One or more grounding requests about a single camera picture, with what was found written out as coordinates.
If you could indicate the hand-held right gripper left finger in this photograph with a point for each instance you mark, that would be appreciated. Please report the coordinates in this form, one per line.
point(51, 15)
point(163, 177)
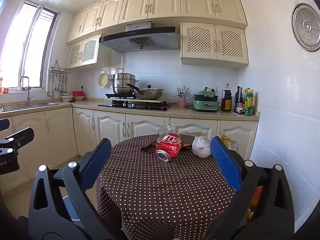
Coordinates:
point(100, 155)

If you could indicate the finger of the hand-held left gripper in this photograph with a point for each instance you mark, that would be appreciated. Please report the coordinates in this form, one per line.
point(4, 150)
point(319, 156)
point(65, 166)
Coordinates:
point(22, 136)
point(3, 124)

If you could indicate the beige stone countertop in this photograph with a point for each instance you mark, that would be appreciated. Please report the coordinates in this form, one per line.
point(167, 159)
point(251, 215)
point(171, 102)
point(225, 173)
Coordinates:
point(212, 115)

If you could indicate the clear amber seasoning bottle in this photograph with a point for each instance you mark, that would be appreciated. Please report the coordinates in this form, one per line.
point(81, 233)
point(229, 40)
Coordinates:
point(245, 95)

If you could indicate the black foil snack wrapper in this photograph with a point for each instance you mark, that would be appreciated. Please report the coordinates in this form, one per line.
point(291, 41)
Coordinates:
point(187, 147)

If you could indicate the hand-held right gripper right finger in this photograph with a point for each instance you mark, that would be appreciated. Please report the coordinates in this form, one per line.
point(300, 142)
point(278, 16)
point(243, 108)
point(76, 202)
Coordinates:
point(225, 165)

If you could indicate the white ceramic bowl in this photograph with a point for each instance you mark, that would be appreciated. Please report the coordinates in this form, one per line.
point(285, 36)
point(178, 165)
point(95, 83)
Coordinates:
point(78, 98)

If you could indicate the cream upper wall cabinets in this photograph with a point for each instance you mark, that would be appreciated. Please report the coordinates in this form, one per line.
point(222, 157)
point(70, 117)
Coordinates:
point(165, 2)

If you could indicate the light wooden board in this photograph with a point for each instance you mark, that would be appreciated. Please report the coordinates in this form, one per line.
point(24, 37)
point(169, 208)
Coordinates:
point(150, 100)

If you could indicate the steel kitchen faucet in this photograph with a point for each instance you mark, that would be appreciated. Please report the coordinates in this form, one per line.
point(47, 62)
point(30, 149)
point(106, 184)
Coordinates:
point(28, 97)

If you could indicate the sliding kitchen window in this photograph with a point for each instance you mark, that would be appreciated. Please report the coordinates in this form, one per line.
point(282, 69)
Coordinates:
point(32, 42)

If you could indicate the cream lower kitchen cabinets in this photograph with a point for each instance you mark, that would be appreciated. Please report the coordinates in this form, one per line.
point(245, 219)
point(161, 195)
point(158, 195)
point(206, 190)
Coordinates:
point(62, 130)

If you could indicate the stainless steel sink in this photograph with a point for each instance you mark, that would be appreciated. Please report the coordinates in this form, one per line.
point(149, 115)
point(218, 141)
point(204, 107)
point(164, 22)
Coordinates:
point(25, 107)

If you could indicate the grey range hood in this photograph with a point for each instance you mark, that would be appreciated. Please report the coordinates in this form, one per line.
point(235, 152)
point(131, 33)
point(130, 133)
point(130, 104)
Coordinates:
point(150, 38)

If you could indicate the white bowl stack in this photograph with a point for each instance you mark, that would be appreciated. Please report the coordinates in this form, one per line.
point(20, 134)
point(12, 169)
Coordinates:
point(67, 98)

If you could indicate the cream lattice door wall cabinet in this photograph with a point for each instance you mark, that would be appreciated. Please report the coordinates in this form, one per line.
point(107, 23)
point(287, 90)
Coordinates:
point(87, 51)
point(200, 40)

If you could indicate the stainless steamer pot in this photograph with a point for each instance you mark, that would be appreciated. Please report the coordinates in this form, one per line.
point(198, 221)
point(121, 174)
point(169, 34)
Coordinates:
point(123, 85)

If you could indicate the brown polka dot tablecloth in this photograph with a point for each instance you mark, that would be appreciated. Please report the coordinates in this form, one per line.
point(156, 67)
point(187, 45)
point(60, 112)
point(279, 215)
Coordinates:
point(162, 192)

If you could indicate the crushed red soda can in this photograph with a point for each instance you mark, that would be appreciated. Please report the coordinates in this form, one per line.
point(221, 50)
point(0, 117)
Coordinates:
point(170, 143)

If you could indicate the metal wall utensil rack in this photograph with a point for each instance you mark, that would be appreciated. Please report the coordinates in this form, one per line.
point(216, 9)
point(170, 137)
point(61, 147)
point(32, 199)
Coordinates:
point(60, 70)

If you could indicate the yellow plastic wrapper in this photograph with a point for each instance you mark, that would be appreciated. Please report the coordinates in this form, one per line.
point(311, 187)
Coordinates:
point(226, 140)

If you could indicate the black induction cooker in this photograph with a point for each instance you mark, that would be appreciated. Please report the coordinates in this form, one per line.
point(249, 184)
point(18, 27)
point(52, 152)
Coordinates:
point(112, 95)

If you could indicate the black glass sauce bottle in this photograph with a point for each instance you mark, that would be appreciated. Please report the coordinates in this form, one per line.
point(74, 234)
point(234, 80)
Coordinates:
point(236, 100)

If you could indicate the light blue plastic bucket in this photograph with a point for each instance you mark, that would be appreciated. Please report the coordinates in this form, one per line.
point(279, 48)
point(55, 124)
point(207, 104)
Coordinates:
point(71, 210)

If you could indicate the row of hanging metal utensils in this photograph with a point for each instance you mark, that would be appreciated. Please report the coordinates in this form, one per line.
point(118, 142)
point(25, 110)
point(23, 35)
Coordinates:
point(50, 91)

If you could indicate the dark labelled sauce bottle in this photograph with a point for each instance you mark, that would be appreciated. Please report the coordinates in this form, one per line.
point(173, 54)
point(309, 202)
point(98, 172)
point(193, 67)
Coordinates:
point(240, 105)

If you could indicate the pink utensil cup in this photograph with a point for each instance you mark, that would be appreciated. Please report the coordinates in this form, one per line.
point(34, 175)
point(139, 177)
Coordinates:
point(182, 102)

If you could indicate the clear plastic package white label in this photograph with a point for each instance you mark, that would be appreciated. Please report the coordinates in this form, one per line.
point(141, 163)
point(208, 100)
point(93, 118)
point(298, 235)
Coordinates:
point(165, 128)

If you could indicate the green yellow plastic bottle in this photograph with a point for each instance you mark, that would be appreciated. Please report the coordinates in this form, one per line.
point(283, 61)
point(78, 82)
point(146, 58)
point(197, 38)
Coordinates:
point(249, 105)

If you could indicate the small amber bottle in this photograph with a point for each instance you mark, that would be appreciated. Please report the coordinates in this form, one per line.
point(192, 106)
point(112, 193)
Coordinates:
point(1, 86)

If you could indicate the black glass gas stove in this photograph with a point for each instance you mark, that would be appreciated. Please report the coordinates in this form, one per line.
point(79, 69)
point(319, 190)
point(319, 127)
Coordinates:
point(140, 106)

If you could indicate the white plastic bag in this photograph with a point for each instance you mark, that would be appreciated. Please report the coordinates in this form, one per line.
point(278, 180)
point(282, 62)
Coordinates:
point(201, 147)

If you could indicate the green electric cooker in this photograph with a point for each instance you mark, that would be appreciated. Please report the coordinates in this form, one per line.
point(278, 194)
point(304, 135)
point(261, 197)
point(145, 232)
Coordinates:
point(205, 105)

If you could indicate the round steel steamer plate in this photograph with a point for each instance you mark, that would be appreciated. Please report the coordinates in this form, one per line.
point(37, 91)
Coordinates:
point(306, 27)

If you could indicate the white wall socket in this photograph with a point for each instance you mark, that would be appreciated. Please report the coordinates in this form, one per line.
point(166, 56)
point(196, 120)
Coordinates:
point(83, 88)
point(213, 89)

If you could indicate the large dark oil bottle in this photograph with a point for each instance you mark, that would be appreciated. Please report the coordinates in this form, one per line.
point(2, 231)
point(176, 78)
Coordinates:
point(226, 102)

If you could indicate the orange plastic bag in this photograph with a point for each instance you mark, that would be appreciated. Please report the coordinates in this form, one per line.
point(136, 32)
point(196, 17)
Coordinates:
point(256, 200)

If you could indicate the bundle of chopsticks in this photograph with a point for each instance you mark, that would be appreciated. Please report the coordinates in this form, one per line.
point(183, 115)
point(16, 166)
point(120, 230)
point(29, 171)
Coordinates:
point(182, 93)

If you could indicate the cream perforated steamer tray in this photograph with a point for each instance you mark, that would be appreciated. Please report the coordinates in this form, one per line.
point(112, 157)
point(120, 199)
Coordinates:
point(103, 80)

